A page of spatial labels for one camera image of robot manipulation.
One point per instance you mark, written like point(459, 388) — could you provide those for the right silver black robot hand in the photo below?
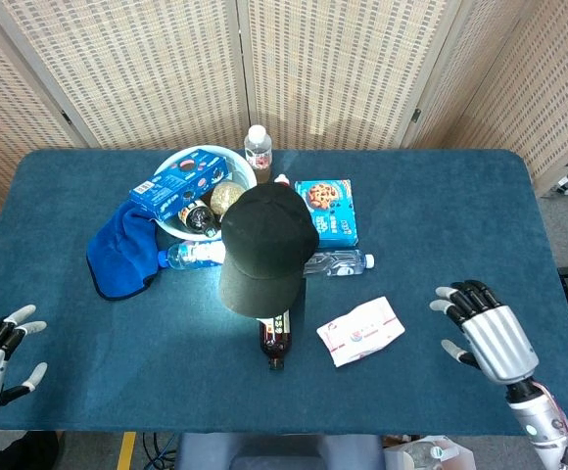
point(497, 340)

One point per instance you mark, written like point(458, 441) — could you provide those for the black baseball cap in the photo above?
point(264, 240)

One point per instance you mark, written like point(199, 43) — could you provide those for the clear water bottle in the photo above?
point(343, 263)

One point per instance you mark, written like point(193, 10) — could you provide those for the blue chocolate chip cookie box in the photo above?
point(330, 215)

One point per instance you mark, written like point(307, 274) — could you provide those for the dark soda bottle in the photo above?
point(274, 340)

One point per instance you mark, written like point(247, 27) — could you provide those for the blue sandwich cookie box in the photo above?
point(176, 188)

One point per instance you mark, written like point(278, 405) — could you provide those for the black bag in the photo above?
point(14, 453)

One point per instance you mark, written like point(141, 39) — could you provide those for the pink white wet wipes pack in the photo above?
point(360, 333)

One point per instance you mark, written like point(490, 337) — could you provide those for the blue towel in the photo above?
point(122, 254)

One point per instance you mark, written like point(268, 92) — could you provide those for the water bottle with blue label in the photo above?
point(191, 254)

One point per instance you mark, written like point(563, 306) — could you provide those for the dark round glass bottle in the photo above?
point(197, 218)

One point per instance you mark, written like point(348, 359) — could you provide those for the small red white bottle top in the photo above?
point(282, 179)

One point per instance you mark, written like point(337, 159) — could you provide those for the gold foil wrapped ball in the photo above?
point(225, 196)

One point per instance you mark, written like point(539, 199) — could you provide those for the white plastic basin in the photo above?
point(242, 169)

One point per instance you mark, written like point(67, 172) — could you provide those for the woven bamboo folding screen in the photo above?
point(166, 73)

